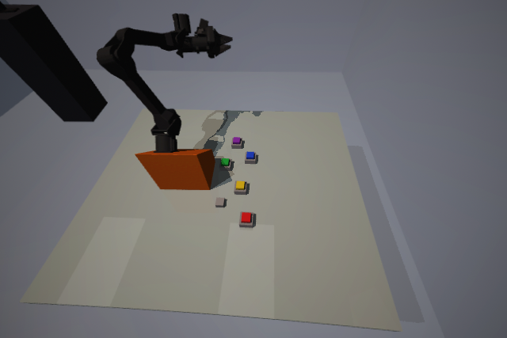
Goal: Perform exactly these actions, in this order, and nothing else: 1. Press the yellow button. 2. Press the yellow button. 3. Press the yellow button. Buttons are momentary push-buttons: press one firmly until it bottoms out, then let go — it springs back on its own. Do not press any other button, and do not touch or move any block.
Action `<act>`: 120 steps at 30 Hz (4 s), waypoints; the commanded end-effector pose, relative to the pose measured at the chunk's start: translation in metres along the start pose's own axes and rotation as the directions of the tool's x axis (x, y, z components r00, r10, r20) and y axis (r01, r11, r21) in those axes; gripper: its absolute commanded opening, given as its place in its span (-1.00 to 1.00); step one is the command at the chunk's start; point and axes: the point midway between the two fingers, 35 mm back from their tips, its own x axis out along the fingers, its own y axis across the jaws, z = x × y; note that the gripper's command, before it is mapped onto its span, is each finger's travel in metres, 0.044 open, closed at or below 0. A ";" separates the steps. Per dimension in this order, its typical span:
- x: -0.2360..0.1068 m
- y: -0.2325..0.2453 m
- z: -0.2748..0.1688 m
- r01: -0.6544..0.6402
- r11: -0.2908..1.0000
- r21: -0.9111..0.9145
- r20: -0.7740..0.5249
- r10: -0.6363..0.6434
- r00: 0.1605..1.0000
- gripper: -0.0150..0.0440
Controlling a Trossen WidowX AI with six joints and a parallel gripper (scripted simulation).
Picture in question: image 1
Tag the purple button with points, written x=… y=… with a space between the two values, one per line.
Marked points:
x=236 y=143

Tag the red button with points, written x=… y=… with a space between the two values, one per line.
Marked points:
x=246 y=219

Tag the yellow button with dark grey housing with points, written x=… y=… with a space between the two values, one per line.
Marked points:
x=240 y=187

